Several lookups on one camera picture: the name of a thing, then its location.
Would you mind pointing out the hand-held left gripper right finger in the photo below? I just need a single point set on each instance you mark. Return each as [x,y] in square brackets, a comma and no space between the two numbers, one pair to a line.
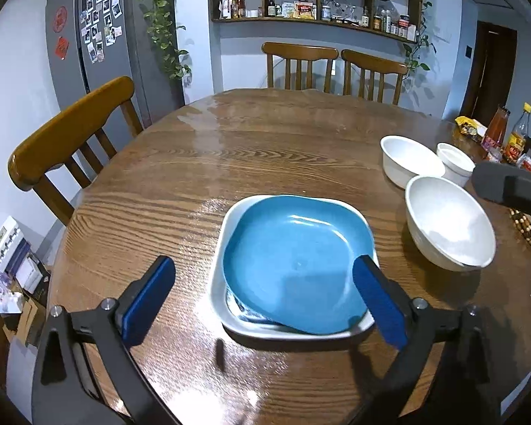
[380,305]

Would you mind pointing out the yellow cap bottle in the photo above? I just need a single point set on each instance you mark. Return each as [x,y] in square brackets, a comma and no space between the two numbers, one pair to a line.
[518,139]

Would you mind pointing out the large white bowl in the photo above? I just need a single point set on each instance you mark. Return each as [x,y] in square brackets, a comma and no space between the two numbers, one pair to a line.
[447,221]

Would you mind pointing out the white square plate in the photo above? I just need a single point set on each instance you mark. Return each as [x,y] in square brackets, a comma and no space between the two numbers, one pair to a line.
[217,294]

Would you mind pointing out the blue plate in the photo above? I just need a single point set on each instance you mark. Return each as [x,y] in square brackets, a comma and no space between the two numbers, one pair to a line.
[292,256]

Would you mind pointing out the round red fridge decoration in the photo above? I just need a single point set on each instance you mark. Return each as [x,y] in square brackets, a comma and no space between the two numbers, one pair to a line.
[60,18]

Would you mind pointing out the cluster of fridge photo magnets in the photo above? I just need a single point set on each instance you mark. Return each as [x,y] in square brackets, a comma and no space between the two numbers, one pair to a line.
[99,13]

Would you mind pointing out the medium white bowl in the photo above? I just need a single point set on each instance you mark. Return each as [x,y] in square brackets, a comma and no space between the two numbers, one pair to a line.
[409,157]

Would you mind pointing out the grey refrigerator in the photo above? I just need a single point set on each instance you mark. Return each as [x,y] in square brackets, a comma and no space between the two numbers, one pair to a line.
[128,17]

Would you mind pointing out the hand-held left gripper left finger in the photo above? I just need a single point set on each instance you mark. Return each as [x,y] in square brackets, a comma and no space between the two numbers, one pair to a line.
[148,301]

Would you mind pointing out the white tissue pack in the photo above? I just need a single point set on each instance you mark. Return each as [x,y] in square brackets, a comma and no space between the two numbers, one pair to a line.
[6,303]

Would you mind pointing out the small white bowl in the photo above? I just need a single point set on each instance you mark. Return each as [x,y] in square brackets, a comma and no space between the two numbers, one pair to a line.
[455,159]

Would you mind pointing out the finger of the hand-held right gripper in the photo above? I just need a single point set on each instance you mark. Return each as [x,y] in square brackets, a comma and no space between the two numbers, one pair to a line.
[495,183]

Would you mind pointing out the long trailing ivy plant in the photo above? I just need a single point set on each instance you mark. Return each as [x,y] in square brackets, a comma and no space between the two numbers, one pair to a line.
[161,22]

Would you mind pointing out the red sauce bottle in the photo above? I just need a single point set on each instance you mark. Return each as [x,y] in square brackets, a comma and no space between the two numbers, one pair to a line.
[498,130]

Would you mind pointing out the row of shelf bottles and jars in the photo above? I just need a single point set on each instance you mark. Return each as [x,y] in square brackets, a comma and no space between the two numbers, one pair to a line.
[301,11]

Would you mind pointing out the dark wooden door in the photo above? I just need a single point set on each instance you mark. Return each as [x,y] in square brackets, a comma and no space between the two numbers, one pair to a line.
[491,75]

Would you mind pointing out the diamond red fridge decoration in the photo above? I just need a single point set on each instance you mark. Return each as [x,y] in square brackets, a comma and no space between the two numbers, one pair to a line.
[62,48]

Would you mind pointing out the wooden beaded trivet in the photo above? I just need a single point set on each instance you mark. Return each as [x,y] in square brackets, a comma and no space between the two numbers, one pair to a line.
[527,232]

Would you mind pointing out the thin trailing ivy plant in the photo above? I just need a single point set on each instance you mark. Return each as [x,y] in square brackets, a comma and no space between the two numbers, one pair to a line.
[418,48]

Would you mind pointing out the wooden wall shelf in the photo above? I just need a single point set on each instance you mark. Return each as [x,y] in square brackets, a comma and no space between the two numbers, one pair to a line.
[230,20]

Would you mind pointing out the black wall switch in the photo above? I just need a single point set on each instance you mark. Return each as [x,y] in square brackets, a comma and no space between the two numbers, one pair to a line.
[468,52]

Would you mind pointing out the yellow snack packet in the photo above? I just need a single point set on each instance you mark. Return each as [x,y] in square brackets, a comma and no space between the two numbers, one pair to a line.
[469,127]

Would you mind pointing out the white striped box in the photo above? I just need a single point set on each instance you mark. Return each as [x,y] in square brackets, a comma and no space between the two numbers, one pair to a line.
[6,241]

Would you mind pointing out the wooden chair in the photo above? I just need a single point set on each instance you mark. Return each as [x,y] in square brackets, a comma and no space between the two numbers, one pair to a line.
[66,128]
[371,59]
[298,51]

